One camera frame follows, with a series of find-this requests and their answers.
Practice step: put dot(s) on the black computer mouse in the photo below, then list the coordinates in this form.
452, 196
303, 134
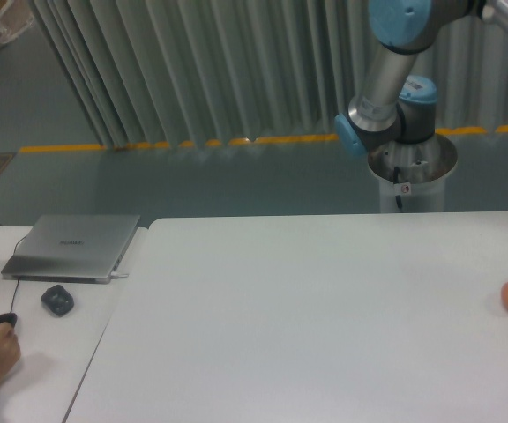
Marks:
10, 318

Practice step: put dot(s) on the silver closed laptop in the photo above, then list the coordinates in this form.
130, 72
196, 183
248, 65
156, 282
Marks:
77, 247

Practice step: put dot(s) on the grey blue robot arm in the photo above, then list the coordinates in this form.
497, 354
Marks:
395, 75

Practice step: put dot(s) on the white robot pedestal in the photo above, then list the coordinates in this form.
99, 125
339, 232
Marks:
411, 178

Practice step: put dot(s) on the small black controller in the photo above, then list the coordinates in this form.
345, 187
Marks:
58, 301

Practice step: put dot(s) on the white usb plug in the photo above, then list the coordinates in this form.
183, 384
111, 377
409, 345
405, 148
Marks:
117, 275

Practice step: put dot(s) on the grey pleated curtain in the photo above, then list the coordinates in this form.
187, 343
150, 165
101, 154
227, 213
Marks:
194, 71

